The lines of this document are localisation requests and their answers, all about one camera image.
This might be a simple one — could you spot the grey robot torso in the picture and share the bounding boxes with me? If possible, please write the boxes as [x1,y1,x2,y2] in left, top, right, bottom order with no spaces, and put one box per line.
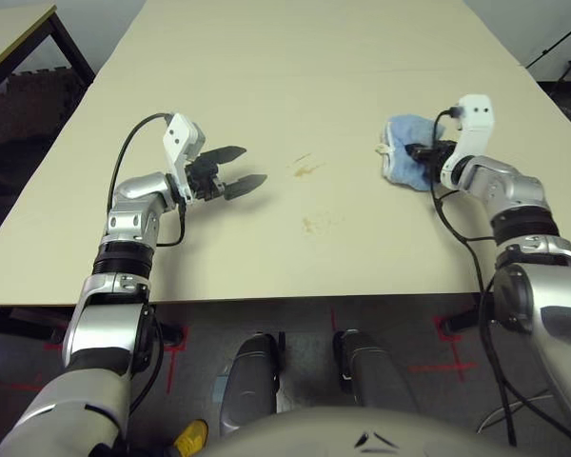
[208,405,571,457]

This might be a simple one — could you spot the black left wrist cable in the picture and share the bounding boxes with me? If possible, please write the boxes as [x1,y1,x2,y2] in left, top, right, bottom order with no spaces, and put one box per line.
[107,111,187,248]

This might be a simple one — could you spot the beige side table black frame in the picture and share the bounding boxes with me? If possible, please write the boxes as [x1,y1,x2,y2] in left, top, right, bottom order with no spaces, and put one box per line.
[0,4,96,104]

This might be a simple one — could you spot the blue fluffy rag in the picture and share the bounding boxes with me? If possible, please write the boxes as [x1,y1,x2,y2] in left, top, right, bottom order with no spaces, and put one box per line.
[378,113,451,193]

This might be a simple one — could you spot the dark foam puzzle mat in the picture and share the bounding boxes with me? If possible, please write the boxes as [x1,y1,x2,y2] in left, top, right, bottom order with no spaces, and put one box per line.
[0,66,85,201]

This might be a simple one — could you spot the grey right robot leg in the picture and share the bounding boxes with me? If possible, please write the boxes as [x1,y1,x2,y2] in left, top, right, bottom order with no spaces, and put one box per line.
[332,328,423,420]

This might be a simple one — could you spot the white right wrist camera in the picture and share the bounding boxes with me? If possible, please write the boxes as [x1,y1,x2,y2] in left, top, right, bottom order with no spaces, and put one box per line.
[441,93,497,189]

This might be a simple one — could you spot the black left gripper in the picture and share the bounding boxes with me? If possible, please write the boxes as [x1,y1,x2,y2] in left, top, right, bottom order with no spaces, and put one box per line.
[184,146,268,202]

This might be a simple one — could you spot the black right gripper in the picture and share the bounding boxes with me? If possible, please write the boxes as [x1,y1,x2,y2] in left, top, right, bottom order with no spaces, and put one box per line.
[406,140,457,181]

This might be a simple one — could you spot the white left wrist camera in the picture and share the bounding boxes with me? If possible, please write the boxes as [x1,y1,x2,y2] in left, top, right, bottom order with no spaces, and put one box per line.
[162,112,207,201]

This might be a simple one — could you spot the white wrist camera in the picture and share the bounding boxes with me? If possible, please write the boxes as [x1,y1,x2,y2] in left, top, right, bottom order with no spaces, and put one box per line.
[162,112,207,201]
[441,93,497,189]

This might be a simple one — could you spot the grey robot leg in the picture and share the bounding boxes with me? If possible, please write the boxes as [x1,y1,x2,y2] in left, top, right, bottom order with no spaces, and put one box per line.
[216,332,286,437]
[332,328,423,420]

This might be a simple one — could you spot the black tripod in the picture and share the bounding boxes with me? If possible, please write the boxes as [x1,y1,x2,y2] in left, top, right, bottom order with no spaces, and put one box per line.
[525,16,571,70]

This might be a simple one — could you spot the yellow black tool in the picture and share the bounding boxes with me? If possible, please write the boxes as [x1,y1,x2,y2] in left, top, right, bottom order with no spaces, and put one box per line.
[170,418,209,457]

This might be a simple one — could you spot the grey left robot leg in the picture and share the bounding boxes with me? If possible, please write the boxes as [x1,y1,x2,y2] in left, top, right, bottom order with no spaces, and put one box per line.
[216,332,286,437]

